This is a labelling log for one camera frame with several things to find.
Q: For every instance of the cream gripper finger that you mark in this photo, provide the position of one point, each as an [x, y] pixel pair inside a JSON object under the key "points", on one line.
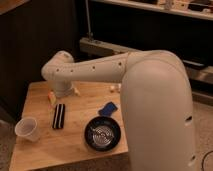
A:
{"points": [[76, 92]]}

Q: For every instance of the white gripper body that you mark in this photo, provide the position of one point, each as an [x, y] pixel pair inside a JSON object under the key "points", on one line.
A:
{"points": [[62, 89]]}

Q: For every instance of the black white striped eraser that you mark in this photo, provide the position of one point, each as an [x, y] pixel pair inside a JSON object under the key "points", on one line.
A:
{"points": [[59, 114]]}

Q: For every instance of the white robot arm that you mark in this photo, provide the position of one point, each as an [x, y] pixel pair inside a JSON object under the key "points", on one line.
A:
{"points": [[155, 98]]}

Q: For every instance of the blue sponge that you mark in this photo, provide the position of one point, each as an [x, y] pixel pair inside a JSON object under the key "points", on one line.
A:
{"points": [[108, 109]]}

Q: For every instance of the white sponge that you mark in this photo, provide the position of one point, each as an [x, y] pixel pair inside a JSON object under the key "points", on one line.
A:
{"points": [[115, 88]]}

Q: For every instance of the orange carrot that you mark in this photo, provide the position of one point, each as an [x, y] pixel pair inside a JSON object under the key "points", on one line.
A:
{"points": [[52, 98]]}

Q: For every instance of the wooden table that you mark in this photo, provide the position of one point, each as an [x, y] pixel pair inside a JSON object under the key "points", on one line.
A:
{"points": [[67, 145]]}

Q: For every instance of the black round pan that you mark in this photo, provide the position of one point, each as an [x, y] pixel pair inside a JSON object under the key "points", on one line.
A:
{"points": [[102, 133]]}

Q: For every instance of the white plastic cup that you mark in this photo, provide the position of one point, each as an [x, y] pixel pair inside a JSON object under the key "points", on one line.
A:
{"points": [[27, 128]]}

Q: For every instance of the metal vertical pole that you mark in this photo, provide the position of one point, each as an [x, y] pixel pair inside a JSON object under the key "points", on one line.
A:
{"points": [[90, 34]]}

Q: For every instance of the grey metal beam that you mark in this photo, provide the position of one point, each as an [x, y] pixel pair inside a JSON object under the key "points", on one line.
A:
{"points": [[196, 71]]}

